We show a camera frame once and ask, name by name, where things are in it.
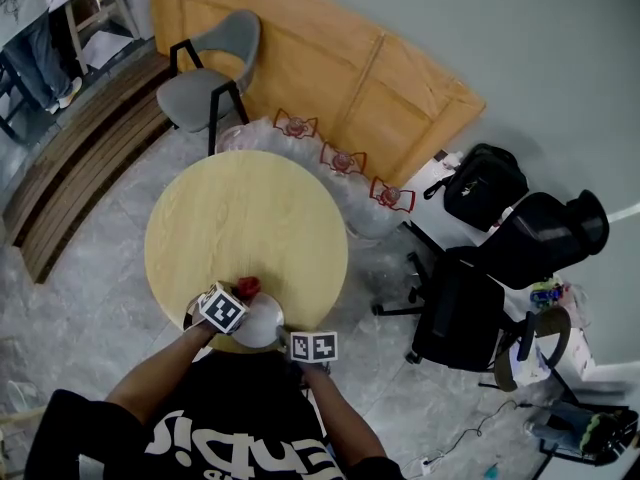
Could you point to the large orange wooden board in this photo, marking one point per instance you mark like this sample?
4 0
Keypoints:
320 68

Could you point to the brown wooden steps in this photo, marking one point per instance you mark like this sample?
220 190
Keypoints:
75 168

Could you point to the white sheet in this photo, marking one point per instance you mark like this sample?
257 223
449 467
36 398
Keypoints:
107 48

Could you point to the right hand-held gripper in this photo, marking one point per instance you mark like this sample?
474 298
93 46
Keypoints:
315 347

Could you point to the black backpack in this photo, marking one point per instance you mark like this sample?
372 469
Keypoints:
480 188

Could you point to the dark brown round chair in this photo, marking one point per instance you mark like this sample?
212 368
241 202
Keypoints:
557 338

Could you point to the gray chair with black frame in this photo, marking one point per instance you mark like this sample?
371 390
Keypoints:
195 98

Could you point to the round wooden table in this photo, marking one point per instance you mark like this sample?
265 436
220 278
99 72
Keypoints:
240 218

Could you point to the white crumpled cloth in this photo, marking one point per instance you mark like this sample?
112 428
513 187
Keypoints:
522 365

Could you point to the white power strip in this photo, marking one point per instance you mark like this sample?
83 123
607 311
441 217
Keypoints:
431 464

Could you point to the white plate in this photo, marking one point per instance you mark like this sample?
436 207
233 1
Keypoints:
262 323

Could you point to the small teal object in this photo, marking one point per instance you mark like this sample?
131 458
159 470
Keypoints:
492 472

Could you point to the person's left forearm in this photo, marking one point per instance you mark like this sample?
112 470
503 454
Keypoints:
155 373

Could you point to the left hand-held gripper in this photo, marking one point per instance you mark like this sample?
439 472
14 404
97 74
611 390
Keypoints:
222 309

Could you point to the black office chair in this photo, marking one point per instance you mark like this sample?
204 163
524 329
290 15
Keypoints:
460 313

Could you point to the white wall pipe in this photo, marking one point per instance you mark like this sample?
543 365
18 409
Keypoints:
625 213

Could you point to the clear plastic bag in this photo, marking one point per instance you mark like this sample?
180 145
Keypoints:
577 305

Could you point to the black printed t-shirt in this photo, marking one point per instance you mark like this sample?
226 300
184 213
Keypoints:
240 393

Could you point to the person's right forearm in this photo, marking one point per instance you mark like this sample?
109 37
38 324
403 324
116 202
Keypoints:
340 413

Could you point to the pink cloth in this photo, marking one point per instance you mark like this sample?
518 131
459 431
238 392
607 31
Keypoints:
248 286

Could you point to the black metal stool frame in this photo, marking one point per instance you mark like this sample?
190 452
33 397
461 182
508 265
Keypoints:
549 455

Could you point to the white low cabinet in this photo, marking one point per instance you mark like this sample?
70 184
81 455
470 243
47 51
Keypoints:
425 208

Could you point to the black wooden chair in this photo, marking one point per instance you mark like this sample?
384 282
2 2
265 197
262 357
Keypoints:
12 103

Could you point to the pile of small colourful items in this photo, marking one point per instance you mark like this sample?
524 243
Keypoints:
546 294

